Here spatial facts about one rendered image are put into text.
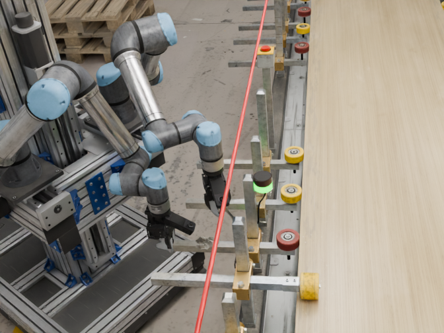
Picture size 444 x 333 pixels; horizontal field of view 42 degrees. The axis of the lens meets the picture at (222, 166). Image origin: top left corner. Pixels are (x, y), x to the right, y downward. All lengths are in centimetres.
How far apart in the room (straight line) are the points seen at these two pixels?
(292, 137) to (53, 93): 153
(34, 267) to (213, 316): 94
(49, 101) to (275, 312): 107
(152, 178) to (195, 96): 285
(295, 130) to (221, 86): 185
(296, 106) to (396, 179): 112
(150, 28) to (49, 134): 66
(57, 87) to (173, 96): 301
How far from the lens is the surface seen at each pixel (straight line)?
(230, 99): 461
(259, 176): 191
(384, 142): 248
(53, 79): 182
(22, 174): 226
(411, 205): 218
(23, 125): 194
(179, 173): 388
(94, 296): 293
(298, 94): 337
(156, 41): 205
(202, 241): 209
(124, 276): 297
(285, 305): 219
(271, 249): 205
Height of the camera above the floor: 231
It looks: 36 degrees down
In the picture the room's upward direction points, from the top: 7 degrees counter-clockwise
